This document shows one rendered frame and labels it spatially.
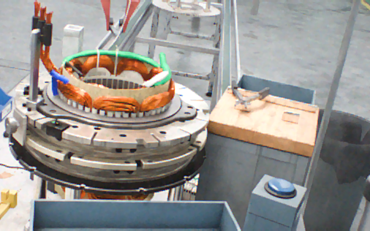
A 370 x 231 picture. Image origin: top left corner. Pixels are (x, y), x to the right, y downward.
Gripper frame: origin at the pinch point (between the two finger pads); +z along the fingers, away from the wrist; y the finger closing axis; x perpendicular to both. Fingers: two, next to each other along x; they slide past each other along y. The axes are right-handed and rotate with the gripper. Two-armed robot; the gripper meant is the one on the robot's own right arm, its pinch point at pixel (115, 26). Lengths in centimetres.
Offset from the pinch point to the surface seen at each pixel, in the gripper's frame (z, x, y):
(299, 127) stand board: 10.0, 17.0, -33.8
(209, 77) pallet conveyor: 108, -278, -82
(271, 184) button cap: 11.7, 34.8, -24.1
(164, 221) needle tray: 12.4, 45.0, -7.0
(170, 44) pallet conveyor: 52, -166, -34
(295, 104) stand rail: 9.4, 7.6, -35.8
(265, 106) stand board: 10.2, 8.0, -29.9
